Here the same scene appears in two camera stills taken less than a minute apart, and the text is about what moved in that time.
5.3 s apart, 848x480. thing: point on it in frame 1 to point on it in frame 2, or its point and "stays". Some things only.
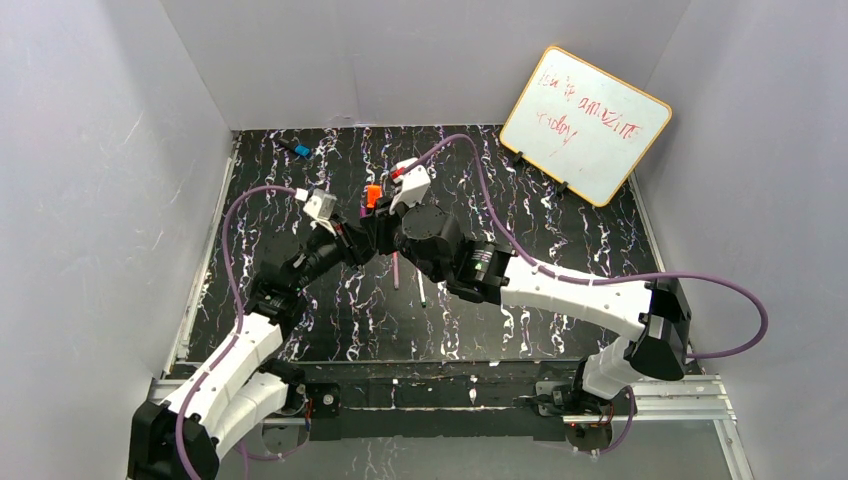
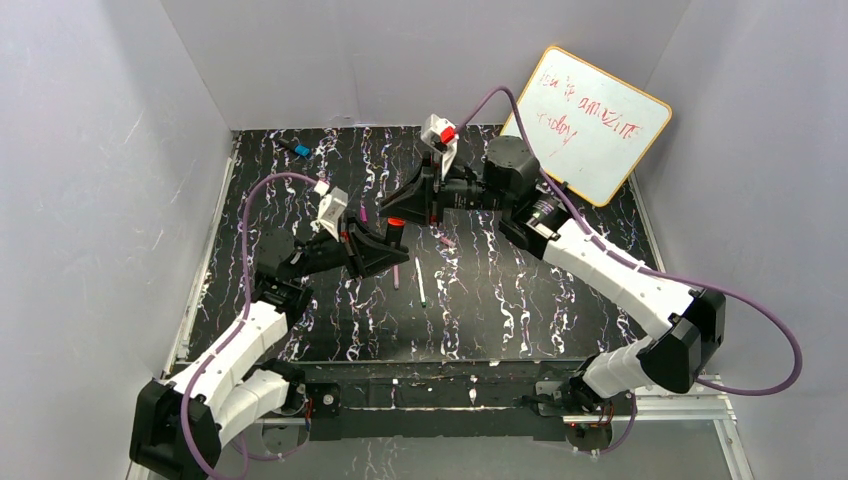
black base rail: x=433 y=399 stays
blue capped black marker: x=299 y=149 stays
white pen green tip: x=422 y=294 stays
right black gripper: x=385 y=221 to x=430 y=195
